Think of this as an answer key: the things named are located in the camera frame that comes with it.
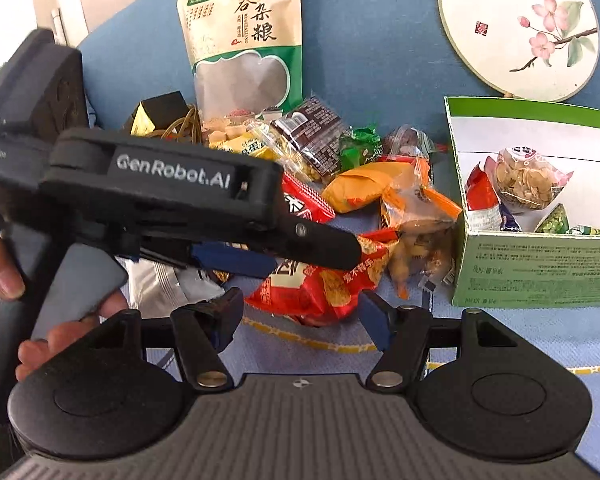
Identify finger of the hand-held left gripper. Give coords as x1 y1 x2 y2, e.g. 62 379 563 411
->
187 241 279 279
252 204 362 272

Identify round flower painted fan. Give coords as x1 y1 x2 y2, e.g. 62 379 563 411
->
438 0 600 103

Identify black gold small box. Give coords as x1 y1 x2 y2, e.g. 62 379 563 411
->
124 91 192 137

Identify beige green grain pouch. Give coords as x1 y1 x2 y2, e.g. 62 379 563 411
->
176 0 302 123

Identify dark red dried fruit packet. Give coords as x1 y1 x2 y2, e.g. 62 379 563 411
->
381 129 437 162

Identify green cardboard box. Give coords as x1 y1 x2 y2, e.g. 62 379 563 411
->
444 96 600 309

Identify brown rubber bands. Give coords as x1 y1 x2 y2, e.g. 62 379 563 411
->
161 104 205 147

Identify clear orange-trimmed snack packet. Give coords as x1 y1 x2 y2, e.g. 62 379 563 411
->
379 157 463 237

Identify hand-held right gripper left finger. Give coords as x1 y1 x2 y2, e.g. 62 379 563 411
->
81 287 245 392

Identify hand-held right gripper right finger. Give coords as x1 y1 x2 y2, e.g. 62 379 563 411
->
359 289 519 391

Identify clear chip slices packet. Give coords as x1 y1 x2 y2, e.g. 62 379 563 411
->
494 146 575 212

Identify red chip snack packet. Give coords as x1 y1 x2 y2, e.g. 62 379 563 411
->
244 229 402 328

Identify orange snack packet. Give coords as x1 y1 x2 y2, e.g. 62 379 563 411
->
321 161 417 214

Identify person's left hand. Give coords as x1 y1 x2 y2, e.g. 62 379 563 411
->
0 232 129 383

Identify dark brown snack packet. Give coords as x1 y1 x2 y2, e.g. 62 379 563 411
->
271 96 350 177

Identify red white snack packet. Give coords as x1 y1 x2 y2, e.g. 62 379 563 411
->
464 156 504 232

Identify blue sofa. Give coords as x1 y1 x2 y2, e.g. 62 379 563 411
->
76 0 600 183

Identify green candy packet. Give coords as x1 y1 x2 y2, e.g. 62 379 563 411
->
339 126 384 175

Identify small red snack packet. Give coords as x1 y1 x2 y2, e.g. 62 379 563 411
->
281 174 337 225

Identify silver foil packet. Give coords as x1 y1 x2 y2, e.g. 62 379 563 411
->
124 259 227 312

